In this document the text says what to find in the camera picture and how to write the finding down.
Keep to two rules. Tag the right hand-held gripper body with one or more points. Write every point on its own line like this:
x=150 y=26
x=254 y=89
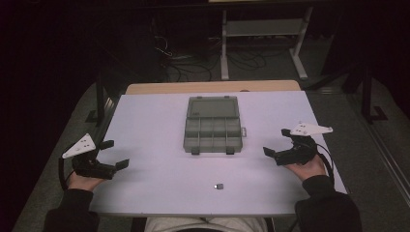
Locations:
x=301 y=151

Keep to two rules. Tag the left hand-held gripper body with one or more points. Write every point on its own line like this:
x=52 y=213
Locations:
x=92 y=169

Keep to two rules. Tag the person's left hand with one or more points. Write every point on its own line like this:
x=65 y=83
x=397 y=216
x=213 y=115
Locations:
x=83 y=183

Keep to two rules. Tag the person's right hand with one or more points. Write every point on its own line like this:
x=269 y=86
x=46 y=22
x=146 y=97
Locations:
x=309 y=170

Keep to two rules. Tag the black metal stand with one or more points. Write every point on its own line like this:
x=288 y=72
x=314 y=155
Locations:
x=100 y=96
x=367 y=96

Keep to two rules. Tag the small grey metal piece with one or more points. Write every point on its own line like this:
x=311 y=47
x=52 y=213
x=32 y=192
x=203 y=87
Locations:
x=219 y=186

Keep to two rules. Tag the clear plastic compartment box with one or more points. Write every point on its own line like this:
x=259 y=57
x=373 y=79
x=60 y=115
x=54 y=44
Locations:
x=212 y=129

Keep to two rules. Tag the wooden table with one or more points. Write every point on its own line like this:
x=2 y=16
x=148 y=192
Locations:
x=206 y=87

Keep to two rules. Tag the person's lap light trousers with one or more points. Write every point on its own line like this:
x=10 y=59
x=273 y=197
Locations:
x=206 y=224

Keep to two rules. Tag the white metal desk frame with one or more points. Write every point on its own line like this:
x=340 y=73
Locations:
x=257 y=29

